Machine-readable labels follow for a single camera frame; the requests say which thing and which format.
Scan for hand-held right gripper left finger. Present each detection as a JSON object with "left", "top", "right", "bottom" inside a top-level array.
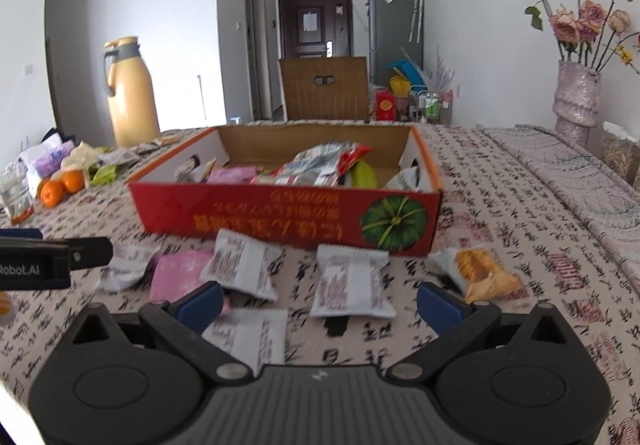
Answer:
[{"left": 65, "top": 281, "right": 253, "bottom": 387}]

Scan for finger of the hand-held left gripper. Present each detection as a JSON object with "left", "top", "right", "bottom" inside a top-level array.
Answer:
[
  {"left": 67, "top": 237, "right": 114, "bottom": 272},
  {"left": 0, "top": 228, "right": 44, "bottom": 241}
]

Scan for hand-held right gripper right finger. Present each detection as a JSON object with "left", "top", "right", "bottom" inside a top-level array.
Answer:
[{"left": 387, "top": 281, "right": 576, "bottom": 383}]

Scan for red cardboard box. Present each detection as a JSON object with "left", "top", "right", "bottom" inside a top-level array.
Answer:
[{"left": 127, "top": 122, "right": 443, "bottom": 257}]

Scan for white small snack packet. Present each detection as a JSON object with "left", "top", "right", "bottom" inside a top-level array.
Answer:
[
  {"left": 384, "top": 166, "right": 421, "bottom": 191},
  {"left": 96, "top": 245, "right": 162, "bottom": 294},
  {"left": 310, "top": 244, "right": 397, "bottom": 319},
  {"left": 202, "top": 309, "right": 289, "bottom": 377},
  {"left": 200, "top": 229, "right": 284, "bottom": 302}
]

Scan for white orange cracker packet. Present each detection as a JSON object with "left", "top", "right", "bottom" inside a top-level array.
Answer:
[
  {"left": 174, "top": 158, "right": 217, "bottom": 184},
  {"left": 429, "top": 246, "right": 522, "bottom": 304}
]

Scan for pink snack packet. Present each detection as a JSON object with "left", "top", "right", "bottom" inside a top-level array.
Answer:
[
  {"left": 206, "top": 166, "right": 263, "bottom": 185},
  {"left": 149, "top": 251, "right": 217, "bottom": 304}
]

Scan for lime green snack packet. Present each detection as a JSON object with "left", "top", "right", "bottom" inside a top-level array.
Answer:
[{"left": 348, "top": 159, "right": 379, "bottom": 189}]

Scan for red foil snack bag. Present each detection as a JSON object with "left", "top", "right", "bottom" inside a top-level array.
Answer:
[{"left": 250, "top": 144, "right": 375, "bottom": 187}]

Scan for orange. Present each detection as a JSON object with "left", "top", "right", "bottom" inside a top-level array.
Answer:
[
  {"left": 60, "top": 169, "right": 85, "bottom": 193},
  {"left": 39, "top": 180, "right": 66, "bottom": 208}
]

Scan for small green snack packet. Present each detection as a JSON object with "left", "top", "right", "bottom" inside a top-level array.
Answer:
[{"left": 90, "top": 164, "right": 119, "bottom": 187}]

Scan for purple tissue pack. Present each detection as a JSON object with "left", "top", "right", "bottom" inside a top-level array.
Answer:
[{"left": 22, "top": 142, "right": 76, "bottom": 186}]

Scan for white plastic bag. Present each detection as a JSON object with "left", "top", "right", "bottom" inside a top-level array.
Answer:
[{"left": 19, "top": 132, "right": 63, "bottom": 158}]

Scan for grey white snack packet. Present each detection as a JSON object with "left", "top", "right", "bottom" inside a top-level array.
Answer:
[{"left": 99, "top": 149, "right": 142, "bottom": 167}]

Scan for yellow thermos jug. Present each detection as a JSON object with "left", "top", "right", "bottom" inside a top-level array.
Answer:
[{"left": 102, "top": 36, "right": 161, "bottom": 148}]

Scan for grey patterned cloth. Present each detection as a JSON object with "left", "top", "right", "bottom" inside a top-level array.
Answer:
[{"left": 475, "top": 124, "right": 640, "bottom": 276}]

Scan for red gift box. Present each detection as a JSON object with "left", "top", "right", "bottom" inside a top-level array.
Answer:
[{"left": 375, "top": 90, "right": 398, "bottom": 121}]

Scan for clear jar of nuts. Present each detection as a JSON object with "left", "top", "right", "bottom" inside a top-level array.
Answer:
[{"left": 600, "top": 121, "right": 640, "bottom": 186}]

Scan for dried lavender bunch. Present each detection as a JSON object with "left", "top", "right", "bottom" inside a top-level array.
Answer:
[{"left": 430, "top": 45, "right": 456, "bottom": 91}]

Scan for pink textured vase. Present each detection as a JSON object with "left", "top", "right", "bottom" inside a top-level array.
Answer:
[{"left": 554, "top": 60, "right": 601, "bottom": 148}]

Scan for white interior door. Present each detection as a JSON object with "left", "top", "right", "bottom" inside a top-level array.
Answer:
[{"left": 245, "top": 0, "right": 273, "bottom": 121}]

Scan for grey refrigerator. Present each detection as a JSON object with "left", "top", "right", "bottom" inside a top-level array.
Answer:
[{"left": 367, "top": 0, "right": 425, "bottom": 86}]

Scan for dark brown door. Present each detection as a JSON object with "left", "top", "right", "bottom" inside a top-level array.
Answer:
[{"left": 277, "top": 0, "right": 353, "bottom": 61}]

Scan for folded umbrella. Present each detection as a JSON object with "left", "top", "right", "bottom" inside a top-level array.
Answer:
[{"left": 407, "top": 0, "right": 426, "bottom": 43}]

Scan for dried pink roses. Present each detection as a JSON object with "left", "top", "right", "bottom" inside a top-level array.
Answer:
[{"left": 502, "top": 0, "right": 640, "bottom": 73}]

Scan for yellow blossom twigs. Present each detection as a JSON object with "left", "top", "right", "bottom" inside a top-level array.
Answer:
[{"left": 614, "top": 45, "right": 640, "bottom": 76}]

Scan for wire rack with bottles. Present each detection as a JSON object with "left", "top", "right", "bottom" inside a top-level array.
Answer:
[{"left": 410, "top": 88, "right": 453, "bottom": 123}]

